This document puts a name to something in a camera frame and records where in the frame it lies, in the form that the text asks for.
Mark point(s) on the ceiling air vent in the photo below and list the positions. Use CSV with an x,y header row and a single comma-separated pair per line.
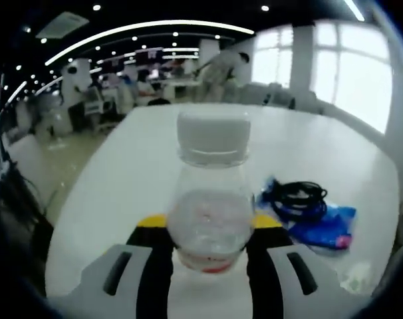
x,y
62,25

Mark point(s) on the group of ceiling spotlights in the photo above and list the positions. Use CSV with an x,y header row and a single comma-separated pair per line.
x,y
96,7

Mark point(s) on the clear plastic bottle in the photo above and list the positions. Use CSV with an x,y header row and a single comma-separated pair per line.
x,y
211,199

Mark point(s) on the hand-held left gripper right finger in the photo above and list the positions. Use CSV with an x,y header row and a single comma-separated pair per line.
x,y
288,285

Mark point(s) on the blue tissue pack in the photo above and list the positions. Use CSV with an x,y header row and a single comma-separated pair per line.
x,y
321,229

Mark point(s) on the large bright window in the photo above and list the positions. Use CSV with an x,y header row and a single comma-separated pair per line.
x,y
354,76

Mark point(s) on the small bright window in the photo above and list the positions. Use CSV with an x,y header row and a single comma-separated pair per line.
x,y
274,60

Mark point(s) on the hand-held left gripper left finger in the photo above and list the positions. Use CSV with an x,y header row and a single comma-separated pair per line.
x,y
131,285

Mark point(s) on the white table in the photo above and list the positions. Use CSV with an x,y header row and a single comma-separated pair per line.
x,y
138,159

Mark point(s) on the white trolley cart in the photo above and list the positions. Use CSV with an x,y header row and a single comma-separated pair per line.
x,y
98,103

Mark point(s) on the group of white chairs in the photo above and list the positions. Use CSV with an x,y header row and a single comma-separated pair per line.
x,y
278,93

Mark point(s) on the curved ceiling light strip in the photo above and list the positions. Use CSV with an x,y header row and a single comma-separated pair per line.
x,y
161,22

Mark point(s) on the straight ceiling light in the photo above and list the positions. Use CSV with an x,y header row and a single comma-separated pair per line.
x,y
353,10

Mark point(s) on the black frame chair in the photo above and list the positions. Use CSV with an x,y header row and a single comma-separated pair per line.
x,y
18,212

